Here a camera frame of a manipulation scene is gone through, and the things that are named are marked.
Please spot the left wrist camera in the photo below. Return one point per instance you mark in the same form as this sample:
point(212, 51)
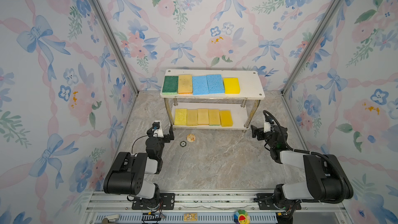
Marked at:
point(156, 130)

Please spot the yellow green-backed sponge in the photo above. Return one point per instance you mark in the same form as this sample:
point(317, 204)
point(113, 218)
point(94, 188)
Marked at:
point(214, 117)

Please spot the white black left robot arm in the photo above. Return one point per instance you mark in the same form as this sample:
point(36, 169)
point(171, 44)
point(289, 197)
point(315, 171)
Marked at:
point(126, 175)

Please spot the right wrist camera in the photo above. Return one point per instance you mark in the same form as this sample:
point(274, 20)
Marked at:
point(268, 124)

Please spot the bright yellow foam sponge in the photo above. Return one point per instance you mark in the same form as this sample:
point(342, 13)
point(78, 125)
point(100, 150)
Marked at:
point(231, 86)

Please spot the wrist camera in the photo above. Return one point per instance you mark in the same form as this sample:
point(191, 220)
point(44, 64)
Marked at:
point(268, 124)
point(156, 130)

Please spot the blue sponge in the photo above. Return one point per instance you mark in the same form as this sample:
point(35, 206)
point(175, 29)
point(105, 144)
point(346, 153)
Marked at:
point(200, 85)
point(215, 84)

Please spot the pale yellow sponge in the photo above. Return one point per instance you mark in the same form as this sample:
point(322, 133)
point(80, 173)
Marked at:
point(185, 85)
point(192, 118)

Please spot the bright yellow cellulose sponge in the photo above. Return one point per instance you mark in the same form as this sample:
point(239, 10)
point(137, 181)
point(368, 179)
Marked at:
point(180, 117)

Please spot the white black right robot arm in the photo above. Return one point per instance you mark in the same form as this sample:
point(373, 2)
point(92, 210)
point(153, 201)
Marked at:
point(325, 180)

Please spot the white two-tier metal shelf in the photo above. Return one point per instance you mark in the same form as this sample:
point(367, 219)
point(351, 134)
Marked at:
point(242, 106)

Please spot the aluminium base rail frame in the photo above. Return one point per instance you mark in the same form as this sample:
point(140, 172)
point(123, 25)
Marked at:
point(213, 206)

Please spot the yellow orange-backed sponge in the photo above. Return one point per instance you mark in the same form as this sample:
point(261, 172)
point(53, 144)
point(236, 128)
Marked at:
point(203, 116)

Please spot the colourful round toy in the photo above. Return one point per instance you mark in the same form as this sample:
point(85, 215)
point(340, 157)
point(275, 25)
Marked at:
point(241, 217)

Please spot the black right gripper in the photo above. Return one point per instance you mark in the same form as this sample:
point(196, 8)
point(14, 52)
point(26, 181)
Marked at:
point(260, 131)

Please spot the small yellow tag board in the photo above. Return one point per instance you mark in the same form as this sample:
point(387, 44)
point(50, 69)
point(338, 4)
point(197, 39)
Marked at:
point(190, 217)

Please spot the green scouring sponge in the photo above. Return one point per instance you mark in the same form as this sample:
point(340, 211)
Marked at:
point(170, 85)

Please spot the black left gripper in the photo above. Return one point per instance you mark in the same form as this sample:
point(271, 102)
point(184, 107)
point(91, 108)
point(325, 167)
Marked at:
point(167, 139)

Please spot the aluminium corner post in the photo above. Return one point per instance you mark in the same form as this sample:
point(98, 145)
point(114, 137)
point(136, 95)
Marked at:
point(319, 31)
point(105, 25)

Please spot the aluminium left corner post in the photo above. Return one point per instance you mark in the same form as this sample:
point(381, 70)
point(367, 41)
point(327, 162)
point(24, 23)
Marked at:
point(105, 25)

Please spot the aluminium right corner post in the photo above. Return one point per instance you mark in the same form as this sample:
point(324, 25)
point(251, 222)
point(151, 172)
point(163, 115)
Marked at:
point(319, 31)

